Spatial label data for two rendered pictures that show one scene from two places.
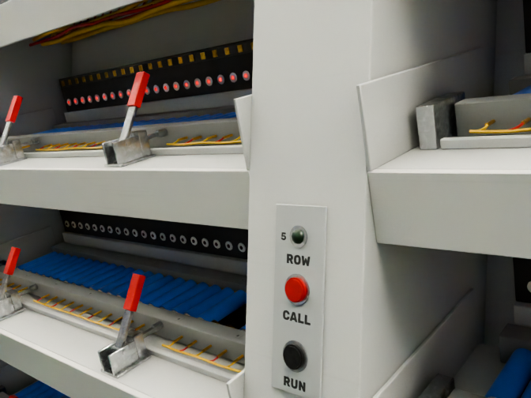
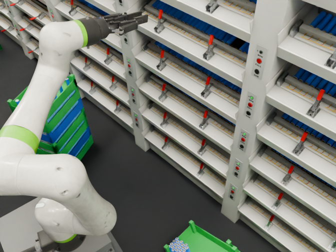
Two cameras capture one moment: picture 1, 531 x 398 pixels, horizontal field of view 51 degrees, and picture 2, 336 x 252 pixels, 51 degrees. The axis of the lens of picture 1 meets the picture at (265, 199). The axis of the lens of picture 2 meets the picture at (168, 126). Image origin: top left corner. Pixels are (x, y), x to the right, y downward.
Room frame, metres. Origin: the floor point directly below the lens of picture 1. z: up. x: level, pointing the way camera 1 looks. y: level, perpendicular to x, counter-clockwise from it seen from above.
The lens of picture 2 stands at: (-0.58, 0.20, 1.73)
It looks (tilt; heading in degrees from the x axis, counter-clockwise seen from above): 47 degrees down; 5
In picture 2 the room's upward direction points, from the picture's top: 2 degrees counter-clockwise
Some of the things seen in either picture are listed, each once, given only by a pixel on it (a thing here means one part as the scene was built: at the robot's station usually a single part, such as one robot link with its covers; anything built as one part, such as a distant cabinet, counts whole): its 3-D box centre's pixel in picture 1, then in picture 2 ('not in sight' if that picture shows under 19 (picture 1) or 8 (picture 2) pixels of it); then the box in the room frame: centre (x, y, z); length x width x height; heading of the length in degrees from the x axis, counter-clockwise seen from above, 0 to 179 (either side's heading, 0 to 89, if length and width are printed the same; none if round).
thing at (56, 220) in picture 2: not in sight; (61, 217); (0.04, 0.67, 0.53); 0.16 x 0.13 x 0.19; 87
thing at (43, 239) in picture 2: not in sight; (52, 237); (0.02, 0.73, 0.40); 0.26 x 0.15 x 0.06; 119
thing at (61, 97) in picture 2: not in sight; (44, 93); (0.74, 0.95, 0.52); 0.30 x 0.20 x 0.08; 161
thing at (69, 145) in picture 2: not in sight; (59, 133); (0.74, 0.95, 0.20); 0.30 x 0.20 x 0.08; 161
